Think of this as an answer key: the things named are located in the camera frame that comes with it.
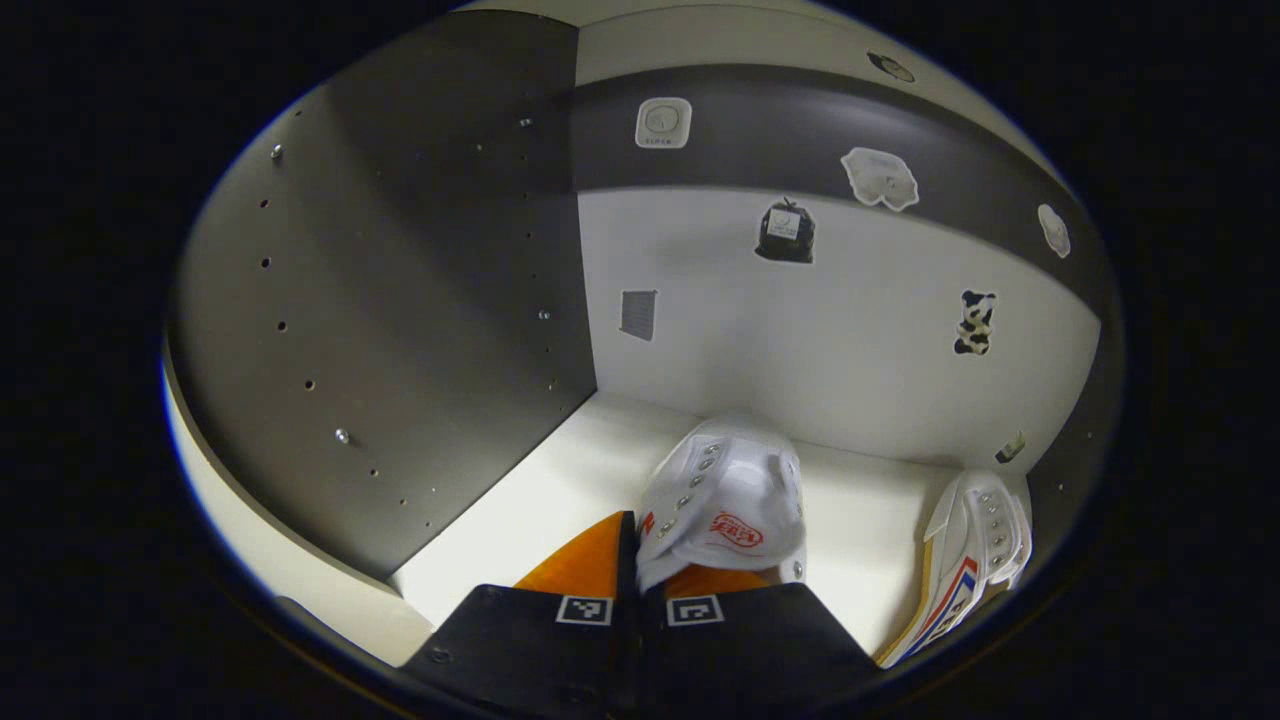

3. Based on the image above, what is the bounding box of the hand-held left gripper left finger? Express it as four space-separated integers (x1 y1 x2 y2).
400 510 642 720

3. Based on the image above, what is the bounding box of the white shoe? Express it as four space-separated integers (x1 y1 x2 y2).
635 415 809 593
875 468 1034 669

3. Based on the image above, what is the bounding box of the white grey shoe cabinet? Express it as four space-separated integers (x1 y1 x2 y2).
162 0 1126 701

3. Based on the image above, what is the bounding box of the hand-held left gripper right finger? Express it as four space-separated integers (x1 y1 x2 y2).
640 563 883 720

